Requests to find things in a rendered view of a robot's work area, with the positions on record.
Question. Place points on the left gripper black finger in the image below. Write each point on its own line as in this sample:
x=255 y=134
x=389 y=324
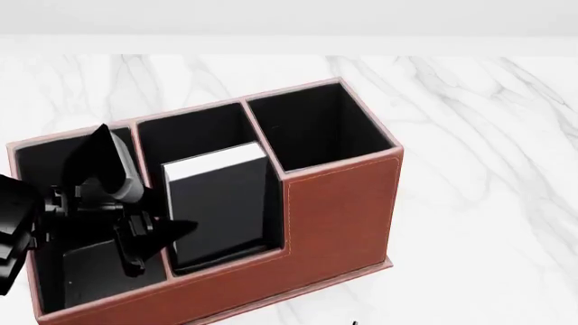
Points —
x=97 y=155
x=144 y=237

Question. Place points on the black book with white pages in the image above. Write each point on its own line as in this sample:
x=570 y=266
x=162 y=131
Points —
x=217 y=210

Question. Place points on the brown leather desk caddy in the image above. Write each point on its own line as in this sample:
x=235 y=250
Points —
x=343 y=216

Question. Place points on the grey rounded remote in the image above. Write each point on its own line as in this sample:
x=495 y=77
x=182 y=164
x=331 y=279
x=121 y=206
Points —
x=126 y=169

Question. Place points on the black flat box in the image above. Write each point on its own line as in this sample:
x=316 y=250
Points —
x=90 y=274

